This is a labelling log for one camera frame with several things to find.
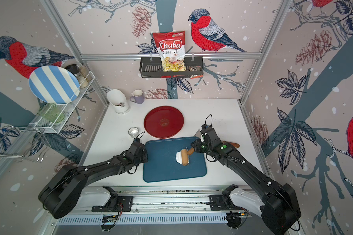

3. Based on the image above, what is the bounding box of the white wire wall shelf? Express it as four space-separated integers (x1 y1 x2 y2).
0 71 95 163

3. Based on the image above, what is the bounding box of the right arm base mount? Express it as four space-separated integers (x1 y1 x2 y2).
206 184 248 212

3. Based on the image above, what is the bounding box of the white dough piece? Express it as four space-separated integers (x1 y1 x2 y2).
176 151 183 164

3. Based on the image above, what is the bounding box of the blue white striped plate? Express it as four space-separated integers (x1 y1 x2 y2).
29 66 80 104

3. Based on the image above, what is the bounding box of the round red tray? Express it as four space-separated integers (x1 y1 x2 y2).
144 106 184 139

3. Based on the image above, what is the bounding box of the purple mug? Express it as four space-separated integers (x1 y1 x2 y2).
130 89 144 104

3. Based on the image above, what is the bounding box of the wooden rolling pin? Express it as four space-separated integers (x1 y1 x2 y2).
180 147 195 166

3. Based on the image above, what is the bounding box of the dark lid spice jar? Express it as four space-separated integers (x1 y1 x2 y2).
65 64 81 77

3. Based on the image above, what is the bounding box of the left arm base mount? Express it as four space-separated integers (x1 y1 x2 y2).
91 186 134 212

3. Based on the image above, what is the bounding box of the teal plastic tray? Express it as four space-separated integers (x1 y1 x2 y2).
143 136 207 183

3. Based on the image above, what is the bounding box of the green glass cup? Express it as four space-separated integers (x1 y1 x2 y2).
38 103 65 123

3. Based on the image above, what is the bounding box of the black wire wall basket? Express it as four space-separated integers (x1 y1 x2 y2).
139 57 204 78

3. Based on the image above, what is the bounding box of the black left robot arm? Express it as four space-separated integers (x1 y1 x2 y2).
38 138 148 219

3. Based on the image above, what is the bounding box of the white cutlery holder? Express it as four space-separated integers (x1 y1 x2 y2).
106 89 130 115

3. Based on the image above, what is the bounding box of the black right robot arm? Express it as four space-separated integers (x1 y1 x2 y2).
191 124 301 235

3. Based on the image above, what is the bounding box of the red cassava chips bag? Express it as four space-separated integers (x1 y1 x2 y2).
153 31 186 72

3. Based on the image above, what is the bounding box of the small round metal cutter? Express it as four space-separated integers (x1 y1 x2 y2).
128 127 139 138

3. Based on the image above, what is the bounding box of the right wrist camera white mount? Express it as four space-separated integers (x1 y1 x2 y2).
200 124 212 136

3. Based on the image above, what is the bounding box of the metal spatula wooden handle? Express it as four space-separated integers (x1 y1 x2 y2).
195 129 240 148

